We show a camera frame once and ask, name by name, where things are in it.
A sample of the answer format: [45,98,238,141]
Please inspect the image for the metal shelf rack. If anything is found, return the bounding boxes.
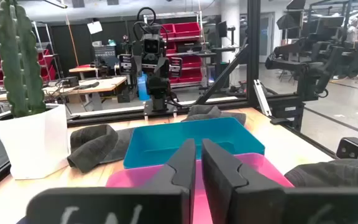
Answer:
[143,11,208,88]
[0,21,62,87]

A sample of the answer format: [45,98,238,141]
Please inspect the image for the black frame base rail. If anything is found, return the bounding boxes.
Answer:
[67,96,250,126]

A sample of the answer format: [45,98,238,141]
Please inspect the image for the black monitor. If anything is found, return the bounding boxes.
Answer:
[218,21,228,38]

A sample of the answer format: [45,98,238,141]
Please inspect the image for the white plant pot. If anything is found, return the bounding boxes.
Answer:
[0,103,71,180]

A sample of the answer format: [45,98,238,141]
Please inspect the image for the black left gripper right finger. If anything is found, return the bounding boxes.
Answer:
[201,138,358,224]

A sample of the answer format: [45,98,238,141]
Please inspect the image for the translucent pink plastic bin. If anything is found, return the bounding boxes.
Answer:
[106,152,295,224]

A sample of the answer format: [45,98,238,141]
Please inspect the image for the green artificial cactus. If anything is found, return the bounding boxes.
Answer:
[0,0,47,118]

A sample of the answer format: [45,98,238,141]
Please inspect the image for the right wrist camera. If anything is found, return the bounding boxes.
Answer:
[142,32,165,57]

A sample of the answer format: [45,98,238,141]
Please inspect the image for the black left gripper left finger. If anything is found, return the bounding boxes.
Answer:
[26,138,197,224]

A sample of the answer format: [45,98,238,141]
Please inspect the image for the blue plastic bin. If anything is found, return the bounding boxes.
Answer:
[122,117,266,170]

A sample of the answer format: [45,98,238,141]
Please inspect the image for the black frame post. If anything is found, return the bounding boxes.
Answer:
[246,0,262,108]

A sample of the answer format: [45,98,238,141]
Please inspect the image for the black background robot arms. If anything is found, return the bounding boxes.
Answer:
[264,15,358,103]

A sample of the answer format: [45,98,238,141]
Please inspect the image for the wooden desk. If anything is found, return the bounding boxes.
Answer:
[0,76,127,104]

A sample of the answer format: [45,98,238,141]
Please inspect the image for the white metal bracket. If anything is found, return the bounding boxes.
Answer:
[253,79,272,117]

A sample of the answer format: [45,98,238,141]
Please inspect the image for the table-level camera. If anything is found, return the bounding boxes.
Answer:
[336,136,358,165]

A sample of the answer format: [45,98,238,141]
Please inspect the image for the black diagonal frame brace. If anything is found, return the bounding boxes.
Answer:
[194,46,249,106]

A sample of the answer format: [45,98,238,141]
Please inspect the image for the small blue container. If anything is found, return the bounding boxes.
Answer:
[137,73,151,101]

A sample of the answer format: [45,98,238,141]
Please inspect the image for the small wooden table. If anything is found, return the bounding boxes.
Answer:
[68,64,99,80]

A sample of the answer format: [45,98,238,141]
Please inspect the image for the white paper sign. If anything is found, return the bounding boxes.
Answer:
[87,21,103,35]

